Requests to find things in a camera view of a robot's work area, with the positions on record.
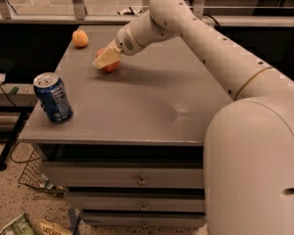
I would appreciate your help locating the blue pepsi can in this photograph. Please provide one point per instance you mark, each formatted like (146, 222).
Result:
(50, 90)

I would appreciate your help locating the orange fruit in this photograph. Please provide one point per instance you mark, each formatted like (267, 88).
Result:
(80, 38)

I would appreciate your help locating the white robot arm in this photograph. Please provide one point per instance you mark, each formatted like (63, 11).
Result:
(249, 144)

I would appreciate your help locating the yellow chip bag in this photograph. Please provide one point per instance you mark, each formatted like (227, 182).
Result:
(52, 228)

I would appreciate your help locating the red apple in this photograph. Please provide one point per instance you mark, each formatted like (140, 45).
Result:
(111, 67)

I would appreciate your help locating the black table leg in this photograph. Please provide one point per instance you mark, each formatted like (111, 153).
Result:
(12, 140)

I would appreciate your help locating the bottom grey drawer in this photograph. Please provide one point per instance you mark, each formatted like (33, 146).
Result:
(144, 219)

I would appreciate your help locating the middle grey drawer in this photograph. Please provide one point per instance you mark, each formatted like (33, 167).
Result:
(88, 201)

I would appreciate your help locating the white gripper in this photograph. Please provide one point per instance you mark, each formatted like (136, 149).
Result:
(126, 41)

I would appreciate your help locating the top grey drawer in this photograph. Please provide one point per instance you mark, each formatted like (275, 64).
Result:
(93, 175)

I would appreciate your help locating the green snack bag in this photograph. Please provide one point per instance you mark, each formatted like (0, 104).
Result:
(18, 226)

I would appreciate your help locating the metal railing frame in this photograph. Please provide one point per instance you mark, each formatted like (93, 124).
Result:
(279, 13)

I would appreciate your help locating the grey drawer cabinet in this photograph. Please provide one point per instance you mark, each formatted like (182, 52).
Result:
(153, 111)

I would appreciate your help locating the grey drawer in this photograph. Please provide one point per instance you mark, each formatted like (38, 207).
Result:
(144, 219)
(93, 175)
(88, 201)

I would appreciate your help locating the black wire basket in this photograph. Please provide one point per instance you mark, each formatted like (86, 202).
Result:
(33, 177)

